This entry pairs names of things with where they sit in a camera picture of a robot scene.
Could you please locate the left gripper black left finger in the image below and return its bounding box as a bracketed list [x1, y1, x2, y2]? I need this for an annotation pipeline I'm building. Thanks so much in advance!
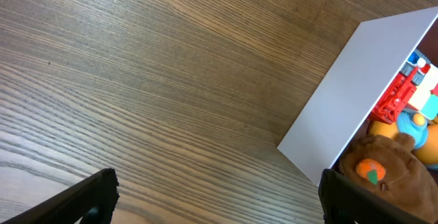
[3, 168, 120, 224]

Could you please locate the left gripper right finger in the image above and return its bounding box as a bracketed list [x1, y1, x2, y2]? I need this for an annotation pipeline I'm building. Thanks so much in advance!
[318, 169, 427, 224]

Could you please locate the brown plush capybara toy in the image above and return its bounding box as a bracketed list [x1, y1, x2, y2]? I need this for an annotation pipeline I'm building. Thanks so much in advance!
[338, 133, 437, 223]

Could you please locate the white box pink interior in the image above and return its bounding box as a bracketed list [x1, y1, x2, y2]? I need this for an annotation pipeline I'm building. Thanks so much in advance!
[278, 7, 437, 186]

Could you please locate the red toy truck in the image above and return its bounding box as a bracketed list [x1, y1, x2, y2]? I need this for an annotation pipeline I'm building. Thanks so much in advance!
[368, 49, 431, 125]

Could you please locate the yellow duck toy blue hat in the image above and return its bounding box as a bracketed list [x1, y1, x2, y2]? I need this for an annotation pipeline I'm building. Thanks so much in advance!
[368, 112, 437, 171]

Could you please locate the small colourful puzzle cube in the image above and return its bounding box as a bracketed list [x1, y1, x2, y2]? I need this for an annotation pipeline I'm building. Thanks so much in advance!
[408, 64, 437, 120]

